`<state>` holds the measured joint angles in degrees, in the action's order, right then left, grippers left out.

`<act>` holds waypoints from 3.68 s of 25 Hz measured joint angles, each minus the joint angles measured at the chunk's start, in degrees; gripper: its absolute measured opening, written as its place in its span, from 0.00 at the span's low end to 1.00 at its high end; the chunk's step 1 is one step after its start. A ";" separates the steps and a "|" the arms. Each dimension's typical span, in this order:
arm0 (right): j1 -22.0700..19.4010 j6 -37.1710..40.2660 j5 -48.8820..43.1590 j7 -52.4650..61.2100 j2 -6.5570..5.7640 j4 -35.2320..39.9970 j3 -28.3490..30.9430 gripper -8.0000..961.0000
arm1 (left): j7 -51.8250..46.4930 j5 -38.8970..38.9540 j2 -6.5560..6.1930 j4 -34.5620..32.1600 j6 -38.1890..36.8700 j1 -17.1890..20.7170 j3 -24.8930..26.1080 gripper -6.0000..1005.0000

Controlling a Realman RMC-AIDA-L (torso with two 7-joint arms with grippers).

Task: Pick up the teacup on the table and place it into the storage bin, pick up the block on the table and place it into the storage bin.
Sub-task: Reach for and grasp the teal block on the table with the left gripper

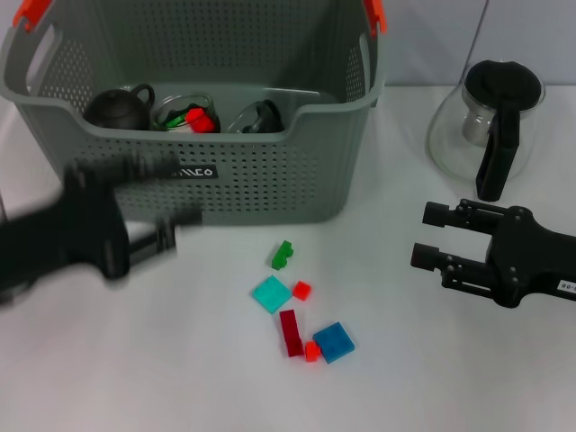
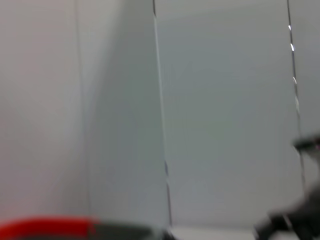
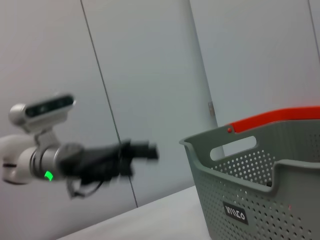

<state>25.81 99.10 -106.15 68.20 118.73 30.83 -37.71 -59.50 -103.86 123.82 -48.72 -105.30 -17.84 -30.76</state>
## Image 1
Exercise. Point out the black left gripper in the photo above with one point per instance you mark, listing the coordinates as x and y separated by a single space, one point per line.
76 229

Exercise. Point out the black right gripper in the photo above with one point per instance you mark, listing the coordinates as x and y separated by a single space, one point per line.
531 265

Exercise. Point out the white toy plate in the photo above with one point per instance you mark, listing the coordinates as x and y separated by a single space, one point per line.
177 129

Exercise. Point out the green toy brick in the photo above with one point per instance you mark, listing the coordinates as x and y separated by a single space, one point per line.
176 119
282 256

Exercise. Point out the red sloped toy brick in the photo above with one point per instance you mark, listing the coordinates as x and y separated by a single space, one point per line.
200 120

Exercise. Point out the teal square toy brick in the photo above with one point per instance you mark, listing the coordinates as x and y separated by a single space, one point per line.
271 294

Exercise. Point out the small red toy brick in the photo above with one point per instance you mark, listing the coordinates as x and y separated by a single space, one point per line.
302 290
311 352

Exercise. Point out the dark red long brick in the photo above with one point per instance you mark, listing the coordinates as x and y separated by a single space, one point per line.
290 333

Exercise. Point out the grey perforated storage basket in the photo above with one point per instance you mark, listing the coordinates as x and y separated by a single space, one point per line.
270 193

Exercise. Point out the dark clay teapot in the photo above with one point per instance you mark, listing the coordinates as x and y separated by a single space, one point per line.
117 110

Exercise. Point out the blue square toy brick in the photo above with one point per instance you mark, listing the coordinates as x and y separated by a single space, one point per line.
334 343

